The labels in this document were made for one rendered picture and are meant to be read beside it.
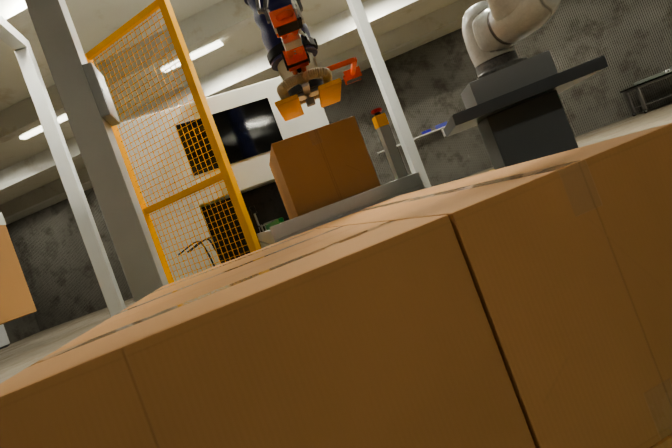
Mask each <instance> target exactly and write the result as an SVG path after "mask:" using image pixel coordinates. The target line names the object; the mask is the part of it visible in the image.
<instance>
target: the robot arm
mask: <svg viewBox="0 0 672 448"><path fill-rule="evenodd" d="M294 1H295V4H296V5H297V10H298V14H299V17H301V19H302V24H304V19H303V16H302V14H301V12H302V11H303V6H302V4H301V0H294ZM255 3H256V9H257V12H258V14H259V15H261V14H264V15H265V17H266V20H267V22H268V24H269V23H272V21H271V18H270V16H269V12H270V10H269V9H268V4H269V0H263V8H261V5H260V0H255ZM560 3H561V0H487V1H481V2H478V3H476V4H474V5H473V6H471V7H470V8H469V9H468V10H467V11H466V12H465V14H464V16H463V19H462V34H463V38H464V42H465V45H466V48H467V51H468V53H469V56H470V58H471V61H472V63H473V64H474V67H475V69H476V73H477V76H478V78H477V79H479V78H482V77H484V76H487V75H489V74H492V73H494V72H496V71H499V70H501V69H504V68H506V67H509V66H511V65H513V64H516V63H518V62H521V61H523V60H526V59H528V58H527V57H523V58H518V56H517V54H516V51H515V49H514V45H515V44H516V42H517V41H519V40H521V39H523V38H525V37H527V36H529V35H530V34H532V33H534V32H535V31H537V30H538V29H539V28H541V27H542V26H543V25H544V24H545V23H546V22H547V21H548V20H549V19H550V18H551V17H552V16H553V14H554V13H555V12H556V10H557V9H558V7H559V5H560Z"/></svg>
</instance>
